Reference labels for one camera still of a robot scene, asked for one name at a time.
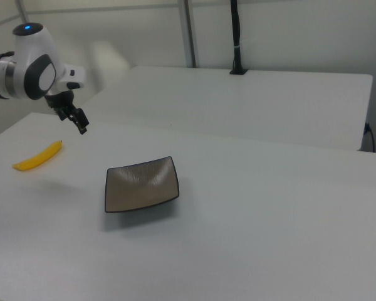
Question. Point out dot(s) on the yellow banana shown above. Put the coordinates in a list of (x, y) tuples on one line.
[(37, 158)]

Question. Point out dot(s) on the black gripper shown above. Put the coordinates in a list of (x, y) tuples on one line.
[(60, 100)]

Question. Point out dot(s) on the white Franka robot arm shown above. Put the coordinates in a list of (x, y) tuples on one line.
[(34, 62)]

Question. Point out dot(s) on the square brown ceramic plate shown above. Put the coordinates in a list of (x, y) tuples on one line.
[(138, 188)]

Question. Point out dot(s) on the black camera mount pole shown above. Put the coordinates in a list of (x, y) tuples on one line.
[(236, 31)]

